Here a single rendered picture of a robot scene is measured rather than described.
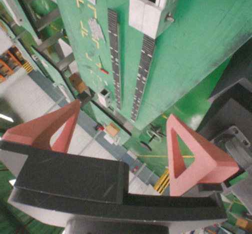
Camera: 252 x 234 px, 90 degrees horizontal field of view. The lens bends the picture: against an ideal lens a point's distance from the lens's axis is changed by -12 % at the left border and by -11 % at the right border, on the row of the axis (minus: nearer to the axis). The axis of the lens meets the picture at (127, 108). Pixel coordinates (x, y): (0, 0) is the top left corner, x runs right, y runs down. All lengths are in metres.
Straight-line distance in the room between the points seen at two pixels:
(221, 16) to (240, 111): 0.27
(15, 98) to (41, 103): 2.47
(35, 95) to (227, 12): 13.56
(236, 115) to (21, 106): 13.86
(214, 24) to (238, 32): 0.06
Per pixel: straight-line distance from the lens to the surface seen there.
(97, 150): 11.23
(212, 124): 0.51
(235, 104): 0.50
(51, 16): 2.36
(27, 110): 13.51
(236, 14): 0.45
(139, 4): 0.44
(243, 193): 0.39
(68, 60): 2.95
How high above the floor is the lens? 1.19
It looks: 18 degrees down
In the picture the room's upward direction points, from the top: 138 degrees counter-clockwise
